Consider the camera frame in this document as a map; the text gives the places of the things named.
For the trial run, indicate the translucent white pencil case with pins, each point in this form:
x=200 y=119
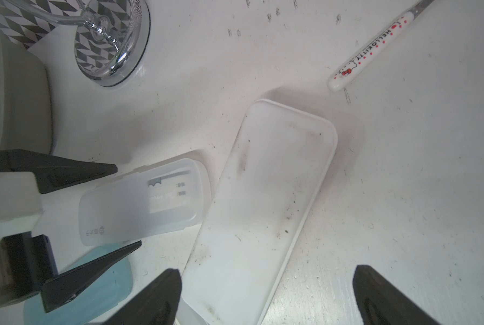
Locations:
x=168 y=198

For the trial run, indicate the grey storage box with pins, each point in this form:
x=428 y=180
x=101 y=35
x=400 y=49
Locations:
x=25 y=104

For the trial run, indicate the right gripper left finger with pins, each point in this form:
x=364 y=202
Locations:
x=156 y=304

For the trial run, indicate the hello kitty spoon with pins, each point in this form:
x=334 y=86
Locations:
x=373 y=48

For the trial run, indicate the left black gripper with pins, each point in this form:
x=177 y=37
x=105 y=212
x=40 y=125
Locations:
x=26 y=262

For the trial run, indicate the white flat pencil case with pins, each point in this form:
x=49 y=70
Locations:
x=273 y=174

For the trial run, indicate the light blue ribbed pencil case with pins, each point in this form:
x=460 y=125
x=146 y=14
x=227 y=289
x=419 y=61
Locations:
x=105 y=293

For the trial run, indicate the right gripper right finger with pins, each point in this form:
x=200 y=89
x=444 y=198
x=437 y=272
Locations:
x=380 y=302

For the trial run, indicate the chrome cup tree stand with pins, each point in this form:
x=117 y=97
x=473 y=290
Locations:
x=110 y=40

